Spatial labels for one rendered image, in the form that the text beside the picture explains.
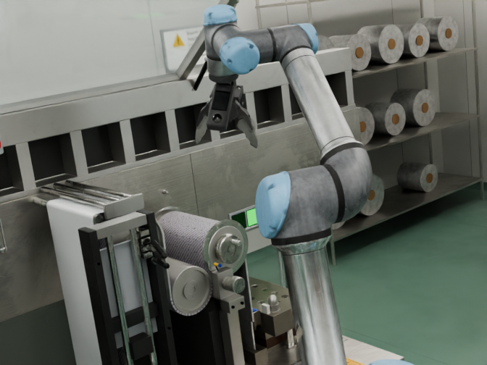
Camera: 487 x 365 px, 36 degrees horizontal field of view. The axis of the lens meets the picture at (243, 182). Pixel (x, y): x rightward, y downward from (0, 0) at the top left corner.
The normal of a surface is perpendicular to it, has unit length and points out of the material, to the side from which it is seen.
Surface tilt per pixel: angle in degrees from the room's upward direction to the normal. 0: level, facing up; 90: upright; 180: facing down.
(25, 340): 90
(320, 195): 72
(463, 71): 90
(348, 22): 90
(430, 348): 0
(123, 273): 90
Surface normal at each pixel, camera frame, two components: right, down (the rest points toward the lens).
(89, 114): 0.63, 0.11
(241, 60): 0.33, 0.53
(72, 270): -0.76, 0.24
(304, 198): 0.26, -0.11
